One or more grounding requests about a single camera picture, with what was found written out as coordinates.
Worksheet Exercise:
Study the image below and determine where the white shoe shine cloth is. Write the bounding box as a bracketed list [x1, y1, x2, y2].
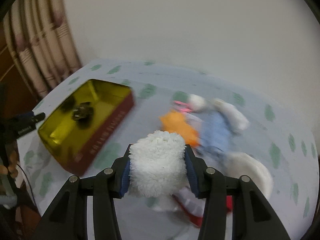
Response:
[213, 99, 249, 134]

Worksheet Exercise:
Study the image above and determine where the white fluffy cloth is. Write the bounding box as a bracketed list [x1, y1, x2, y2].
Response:
[129, 131, 187, 197]

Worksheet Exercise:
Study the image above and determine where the beige patterned curtain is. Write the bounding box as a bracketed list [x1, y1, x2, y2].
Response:
[3, 0, 82, 98]

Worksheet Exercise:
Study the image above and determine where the blue cloud print tablecloth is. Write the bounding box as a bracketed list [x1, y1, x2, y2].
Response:
[16, 58, 320, 240]

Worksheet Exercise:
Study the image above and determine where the dark wooden furniture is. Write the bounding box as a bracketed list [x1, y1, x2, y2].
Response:
[1, 22, 39, 118]

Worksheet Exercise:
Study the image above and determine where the red gold toffee tin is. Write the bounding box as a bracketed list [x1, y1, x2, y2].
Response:
[38, 79, 135, 176]

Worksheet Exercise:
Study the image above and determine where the blue towel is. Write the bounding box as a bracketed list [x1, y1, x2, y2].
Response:
[197, 111, 233, 155]

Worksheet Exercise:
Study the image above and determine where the sachet with pink ribbon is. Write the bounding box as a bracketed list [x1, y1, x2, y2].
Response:
[173, 100, 193, 114]

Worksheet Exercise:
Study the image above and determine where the orange plush toy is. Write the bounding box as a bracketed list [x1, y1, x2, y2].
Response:
[159, 111, 200, 147]

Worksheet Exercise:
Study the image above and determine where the red white satin sleep mask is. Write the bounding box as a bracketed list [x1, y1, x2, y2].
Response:
[172, 187, 233, 228]

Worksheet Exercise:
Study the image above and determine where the pink green wipes pack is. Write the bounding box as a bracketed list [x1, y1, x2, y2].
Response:
[152, 152, 275, 213]

